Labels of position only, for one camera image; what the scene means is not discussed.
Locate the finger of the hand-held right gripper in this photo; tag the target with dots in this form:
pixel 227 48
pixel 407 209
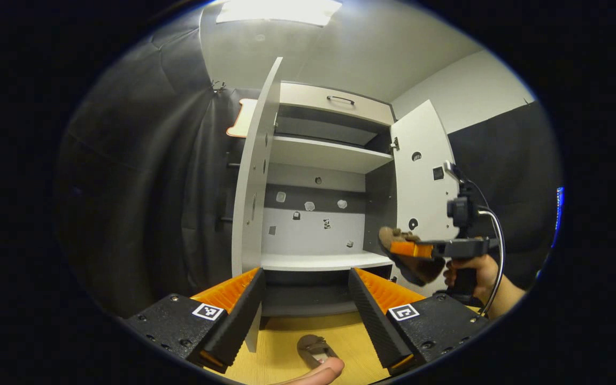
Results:
pixel 409 249

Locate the brown fuzzy shoe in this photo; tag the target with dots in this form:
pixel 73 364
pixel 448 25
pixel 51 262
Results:
pixel 415 268
pixel 313 347

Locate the metal backdrop clip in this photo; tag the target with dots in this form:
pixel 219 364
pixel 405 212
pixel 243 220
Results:
pixel 218 85

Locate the black backdrop cloth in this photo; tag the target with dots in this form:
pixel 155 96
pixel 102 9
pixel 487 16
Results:
pixel 142 187
pixel 511 176

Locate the white cabinet drawer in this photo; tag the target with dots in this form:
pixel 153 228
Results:
pixel 308 99

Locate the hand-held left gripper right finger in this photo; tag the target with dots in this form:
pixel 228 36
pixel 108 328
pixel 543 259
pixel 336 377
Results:
pixel 372 315

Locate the white shoe cabinet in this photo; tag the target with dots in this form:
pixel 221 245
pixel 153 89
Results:
pixel 324 155

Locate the ceiling light panel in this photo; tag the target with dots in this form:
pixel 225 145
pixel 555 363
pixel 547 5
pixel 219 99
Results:
pixel 278 10

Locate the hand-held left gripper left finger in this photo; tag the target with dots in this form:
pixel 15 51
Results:
pixel 244 315

